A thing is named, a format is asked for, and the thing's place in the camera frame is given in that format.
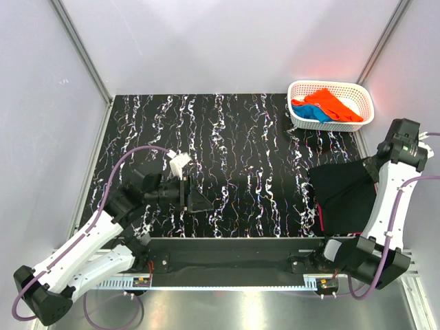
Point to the aluminium frame post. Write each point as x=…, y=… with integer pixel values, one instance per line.
x=387, y=33
x=76, y=41

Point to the folded magenta t shirt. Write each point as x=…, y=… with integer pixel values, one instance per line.
x=331, y=229

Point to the white plastic laundry basket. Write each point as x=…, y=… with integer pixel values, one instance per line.
x=351, y=95

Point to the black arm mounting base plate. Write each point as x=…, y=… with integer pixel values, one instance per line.
x=239, y=263

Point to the orange t shirt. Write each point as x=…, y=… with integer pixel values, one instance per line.
x=332, y=106

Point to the aluminium front rail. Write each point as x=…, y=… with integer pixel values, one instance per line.
x=203, y=267

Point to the right aluminium frame post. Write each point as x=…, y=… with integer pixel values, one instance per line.
x=387, y=33

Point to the black polo shirt blue logo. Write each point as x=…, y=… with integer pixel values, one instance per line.
x=345, y=192

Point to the blue t shirt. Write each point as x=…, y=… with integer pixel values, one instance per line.
x=311, y=112

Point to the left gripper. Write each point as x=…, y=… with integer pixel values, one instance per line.
x=190, y=196

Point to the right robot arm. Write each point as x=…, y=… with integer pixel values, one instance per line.
x=385, y=213

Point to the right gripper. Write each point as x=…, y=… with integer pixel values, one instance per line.
x=369, y=166

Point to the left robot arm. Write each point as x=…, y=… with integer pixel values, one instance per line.
x=86, y=247

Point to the left aluminium frame post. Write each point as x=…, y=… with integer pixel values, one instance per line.
x=76, y=41

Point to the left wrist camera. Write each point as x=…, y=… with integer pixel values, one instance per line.
x=177, y=162

